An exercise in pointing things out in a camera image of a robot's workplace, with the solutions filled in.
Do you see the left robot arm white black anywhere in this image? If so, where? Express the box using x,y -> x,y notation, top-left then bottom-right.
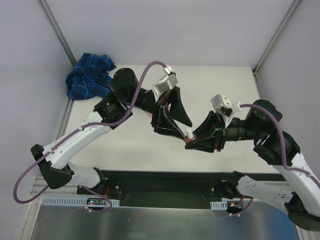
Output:
30,66 -> 193,195

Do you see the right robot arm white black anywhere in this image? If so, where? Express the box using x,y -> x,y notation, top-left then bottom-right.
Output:
185,97 -> 320,232

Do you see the blue plaid cloth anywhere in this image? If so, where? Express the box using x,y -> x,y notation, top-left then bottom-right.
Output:
65,53 -> 116,101

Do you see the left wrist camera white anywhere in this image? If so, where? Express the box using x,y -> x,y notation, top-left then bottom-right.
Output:
152,65 -> 178,101

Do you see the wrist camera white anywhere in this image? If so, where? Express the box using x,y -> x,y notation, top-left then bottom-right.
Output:
211,94 -> 242,128
152,65 -> 178,101

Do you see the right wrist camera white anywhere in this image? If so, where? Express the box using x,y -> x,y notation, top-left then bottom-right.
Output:
211,94 -> 242,128

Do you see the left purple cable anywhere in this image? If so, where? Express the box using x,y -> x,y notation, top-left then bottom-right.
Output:
12,60 -> 171,205

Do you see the purple cable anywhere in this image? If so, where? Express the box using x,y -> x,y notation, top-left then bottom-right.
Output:
12,60 -> 171,205
239,103 -> 320,191

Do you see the right white cable duct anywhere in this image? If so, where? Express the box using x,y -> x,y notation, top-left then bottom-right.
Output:
210,200 -> 228,211

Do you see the white cable duct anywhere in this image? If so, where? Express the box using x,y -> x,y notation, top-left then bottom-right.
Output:
42,196 -> 110,208
210,200 -> 228,211

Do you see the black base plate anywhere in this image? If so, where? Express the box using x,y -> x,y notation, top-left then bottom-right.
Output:
47,168 -> 266,208

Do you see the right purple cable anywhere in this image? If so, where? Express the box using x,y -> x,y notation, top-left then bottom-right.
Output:
239,103 -> 320,191

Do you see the right aluminium frame post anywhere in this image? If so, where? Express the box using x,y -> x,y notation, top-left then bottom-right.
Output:
252,0 -> 303,76

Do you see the aluminium frame post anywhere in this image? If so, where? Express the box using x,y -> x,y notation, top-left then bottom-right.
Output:
37,0 -> 77,66
252,0 -> 303,76

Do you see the left white cable duct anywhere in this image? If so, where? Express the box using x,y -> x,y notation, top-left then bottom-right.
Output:
42,196 -> 110,208

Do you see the left aluminium frame post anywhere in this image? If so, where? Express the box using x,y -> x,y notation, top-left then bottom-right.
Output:
37,0 -> 77,66

